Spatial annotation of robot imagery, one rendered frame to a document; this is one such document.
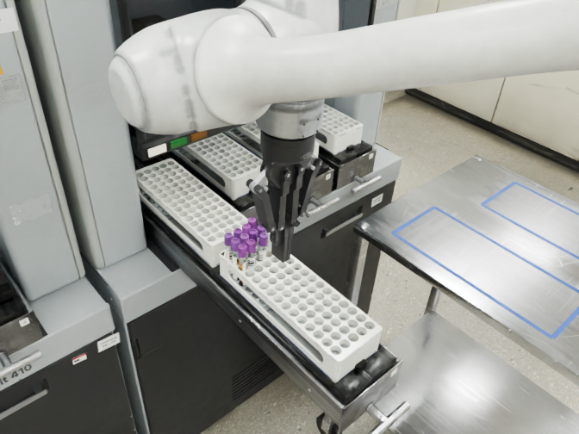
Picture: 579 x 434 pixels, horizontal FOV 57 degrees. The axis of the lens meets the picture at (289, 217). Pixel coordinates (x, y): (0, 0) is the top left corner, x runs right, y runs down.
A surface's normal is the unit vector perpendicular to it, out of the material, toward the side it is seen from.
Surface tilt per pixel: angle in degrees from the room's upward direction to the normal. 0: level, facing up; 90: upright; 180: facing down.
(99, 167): 90
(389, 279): 0
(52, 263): 90
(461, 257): 0
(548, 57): 107
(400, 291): 0
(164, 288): 90
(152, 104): 87
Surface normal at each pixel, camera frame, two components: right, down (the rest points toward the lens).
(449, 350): 0.05, -0.78
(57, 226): 0.66, 0.49
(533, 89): -0.75, 0.38
